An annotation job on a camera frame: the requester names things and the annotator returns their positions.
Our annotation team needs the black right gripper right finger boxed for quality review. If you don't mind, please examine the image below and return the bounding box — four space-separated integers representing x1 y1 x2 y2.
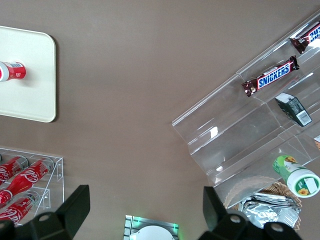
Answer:
199 186 301 240

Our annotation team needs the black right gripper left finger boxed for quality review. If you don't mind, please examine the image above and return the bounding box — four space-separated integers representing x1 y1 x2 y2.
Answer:
14 184 91 240

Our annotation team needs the light tan wicker basket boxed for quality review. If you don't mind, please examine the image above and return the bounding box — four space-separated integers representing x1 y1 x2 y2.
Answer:
223 174 304 230

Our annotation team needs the beige plastic tray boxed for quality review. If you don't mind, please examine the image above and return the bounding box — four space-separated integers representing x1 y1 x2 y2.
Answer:
0 25 57 123

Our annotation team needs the clear acrylic bottle rack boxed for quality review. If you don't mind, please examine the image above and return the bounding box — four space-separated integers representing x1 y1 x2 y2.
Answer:
0 147 65 226

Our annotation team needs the silver foil wrapped package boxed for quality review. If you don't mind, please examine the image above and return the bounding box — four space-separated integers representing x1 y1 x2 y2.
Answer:
238 192 302 230

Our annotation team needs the red cola bottle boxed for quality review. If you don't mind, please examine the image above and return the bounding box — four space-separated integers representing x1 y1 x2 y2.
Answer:
0 155 30 187
0 157 55 209
0 191 41 227

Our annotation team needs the clear acrylic stepped stand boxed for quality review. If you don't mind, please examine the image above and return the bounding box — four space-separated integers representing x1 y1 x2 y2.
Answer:
171 9 320 211

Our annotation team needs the green bottle with white cap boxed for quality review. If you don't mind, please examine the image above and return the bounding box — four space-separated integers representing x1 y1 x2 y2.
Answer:
271 154 320 200

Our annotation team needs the small dark green box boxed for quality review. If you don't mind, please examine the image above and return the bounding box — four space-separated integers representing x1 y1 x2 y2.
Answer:
274 92 313 128

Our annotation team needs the brown Snickers bar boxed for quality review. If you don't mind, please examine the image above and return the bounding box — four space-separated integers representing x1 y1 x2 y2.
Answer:
289 21 320 55
241 55 300 99

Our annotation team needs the metal base plate green light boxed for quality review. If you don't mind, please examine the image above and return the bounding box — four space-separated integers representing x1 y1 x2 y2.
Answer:
124 214 180 240

